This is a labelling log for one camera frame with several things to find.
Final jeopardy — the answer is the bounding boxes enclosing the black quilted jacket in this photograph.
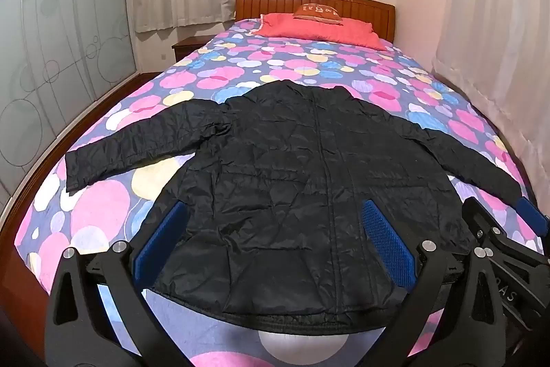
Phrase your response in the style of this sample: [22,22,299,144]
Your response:
[64,80,527,327]

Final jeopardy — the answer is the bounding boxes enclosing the frosted glass wardrobe doors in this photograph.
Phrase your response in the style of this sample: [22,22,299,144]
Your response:
[0,0,138,213]

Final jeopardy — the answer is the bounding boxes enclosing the dotted colourful bed sheet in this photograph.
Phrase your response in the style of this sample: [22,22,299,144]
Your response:
[13,17,538,367]

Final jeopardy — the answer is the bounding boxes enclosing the small orange cushion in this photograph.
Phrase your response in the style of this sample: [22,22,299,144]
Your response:
[293,3,344,25]

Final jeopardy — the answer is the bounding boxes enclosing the red pillow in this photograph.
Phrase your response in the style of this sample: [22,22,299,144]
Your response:
[257,12,387,51]

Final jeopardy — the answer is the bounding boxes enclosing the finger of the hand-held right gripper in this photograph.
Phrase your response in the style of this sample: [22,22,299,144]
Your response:
[517,197,550,228]
[462,197,503,239]

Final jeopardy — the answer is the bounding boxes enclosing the dark wooden nightstand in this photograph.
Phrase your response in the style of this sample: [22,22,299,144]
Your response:
[172,34,211,62]

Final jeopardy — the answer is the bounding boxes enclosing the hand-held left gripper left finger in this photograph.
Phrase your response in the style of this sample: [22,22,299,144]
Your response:
[44,201,192,367]

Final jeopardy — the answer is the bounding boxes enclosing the wooden bed headboard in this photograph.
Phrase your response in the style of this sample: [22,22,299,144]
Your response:
[235,0,396,43]

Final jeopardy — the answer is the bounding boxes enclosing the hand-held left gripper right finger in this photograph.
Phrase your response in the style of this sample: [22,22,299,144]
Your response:
[362,199,505,367]

